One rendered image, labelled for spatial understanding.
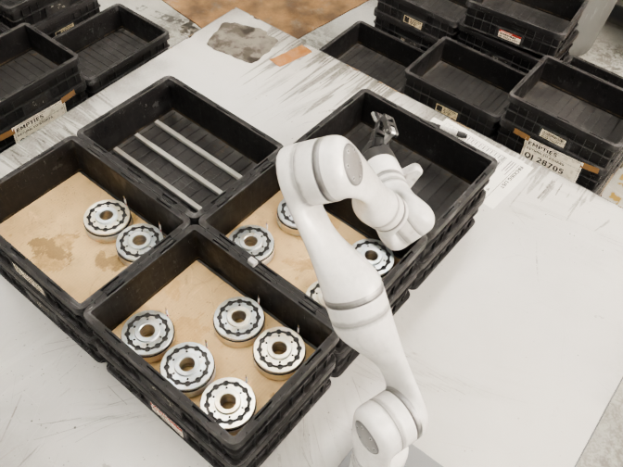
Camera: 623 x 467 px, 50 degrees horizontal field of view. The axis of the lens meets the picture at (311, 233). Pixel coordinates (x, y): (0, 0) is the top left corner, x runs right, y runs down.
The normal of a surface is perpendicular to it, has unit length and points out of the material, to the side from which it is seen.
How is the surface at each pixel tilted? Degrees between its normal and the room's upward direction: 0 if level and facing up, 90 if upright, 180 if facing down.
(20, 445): 0
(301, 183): 68
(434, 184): 0
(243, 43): 2
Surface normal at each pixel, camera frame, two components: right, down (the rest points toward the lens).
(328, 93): 0.05, -0.62
